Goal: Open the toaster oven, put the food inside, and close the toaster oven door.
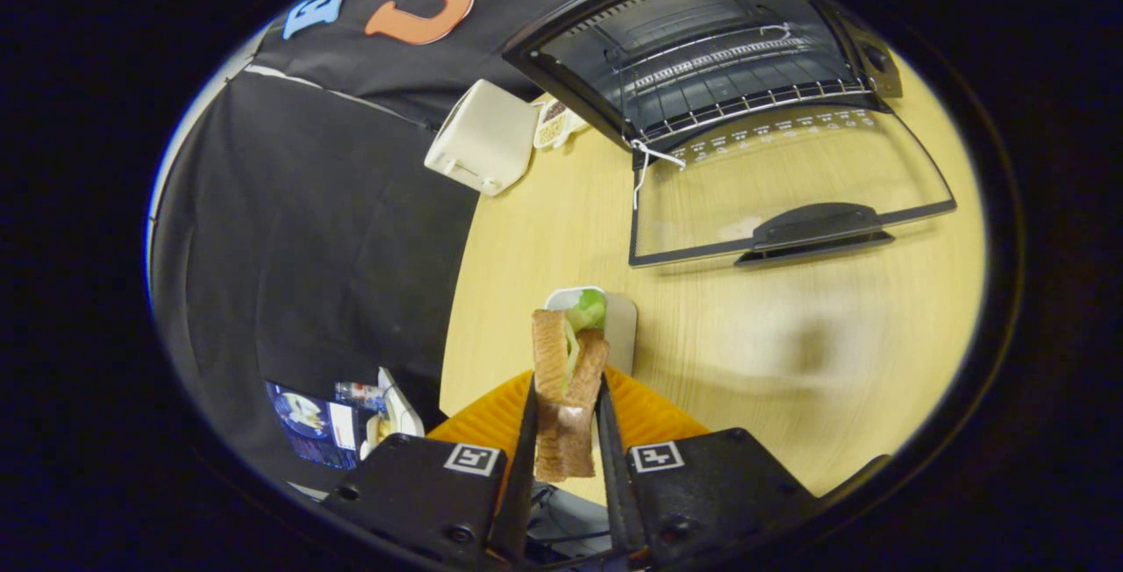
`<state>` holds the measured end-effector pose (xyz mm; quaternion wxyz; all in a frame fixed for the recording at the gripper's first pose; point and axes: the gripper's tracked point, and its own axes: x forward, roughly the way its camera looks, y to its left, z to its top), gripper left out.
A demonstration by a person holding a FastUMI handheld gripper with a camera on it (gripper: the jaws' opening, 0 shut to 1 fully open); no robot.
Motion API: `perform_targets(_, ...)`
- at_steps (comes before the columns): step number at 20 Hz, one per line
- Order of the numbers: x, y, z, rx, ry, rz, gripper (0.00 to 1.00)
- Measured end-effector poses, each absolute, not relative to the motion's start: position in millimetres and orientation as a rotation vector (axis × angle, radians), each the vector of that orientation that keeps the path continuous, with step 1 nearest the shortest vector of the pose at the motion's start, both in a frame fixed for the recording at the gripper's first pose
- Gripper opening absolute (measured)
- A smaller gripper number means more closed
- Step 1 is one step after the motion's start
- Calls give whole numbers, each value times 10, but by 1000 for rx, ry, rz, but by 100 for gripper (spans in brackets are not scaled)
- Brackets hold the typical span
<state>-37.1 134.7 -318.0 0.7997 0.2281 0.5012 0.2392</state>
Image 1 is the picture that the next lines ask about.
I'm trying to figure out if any lettuce sandwich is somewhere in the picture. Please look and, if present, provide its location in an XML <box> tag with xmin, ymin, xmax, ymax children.
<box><xmin>531</xmin><ymin>287</ymin><xmax>611</xmax><ymax>483</ymax></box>

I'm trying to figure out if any white bread toaster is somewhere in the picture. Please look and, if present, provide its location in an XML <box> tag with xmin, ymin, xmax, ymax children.
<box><xmin>424</xmin><ymin>78</ymin><xmax>540</xmax><ymax>197</ymax></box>

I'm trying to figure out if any small snack dish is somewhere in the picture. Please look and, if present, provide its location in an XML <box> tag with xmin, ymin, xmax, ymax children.
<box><xmin>533</xmin><ymin>98</ymin><xmax>590</xmax><ymax>150</ymax></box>

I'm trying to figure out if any black toaster oven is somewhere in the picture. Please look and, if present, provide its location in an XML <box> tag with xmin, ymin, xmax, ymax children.
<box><xmin>502</xmin><ymin>0</ymin><xmax>957</xmax><ymax>269</ymax></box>

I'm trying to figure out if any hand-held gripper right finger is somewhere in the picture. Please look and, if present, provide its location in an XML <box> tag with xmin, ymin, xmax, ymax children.
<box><xmin>597</xmin><ymin>368</ymin><xmax>891</xmax><ymax>568</ymax></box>

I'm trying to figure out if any white plate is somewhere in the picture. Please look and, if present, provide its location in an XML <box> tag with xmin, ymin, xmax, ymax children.
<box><xmin>544</xmin><ymin>285</ymin><xmax>639</xmax><ymax>377</ymax></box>

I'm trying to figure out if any white string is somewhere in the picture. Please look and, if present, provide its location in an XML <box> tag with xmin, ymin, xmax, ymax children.
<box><xmin>630</xmin><ymin>139</ymin><xmax>688</xmax><ymax>211</ymax></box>

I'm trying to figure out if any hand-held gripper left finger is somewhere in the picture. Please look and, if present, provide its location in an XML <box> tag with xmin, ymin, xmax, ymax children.
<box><xmin>320</xmin><ymin>370</ymin><xmax>538</xmax><ymax>568</ymax></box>

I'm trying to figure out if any blue printed box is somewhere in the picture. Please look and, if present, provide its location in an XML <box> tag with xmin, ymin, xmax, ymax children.
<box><xmin>266</xmin><ymin>379</ymin><xmax>361</xmax><ymax>470</ymax></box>

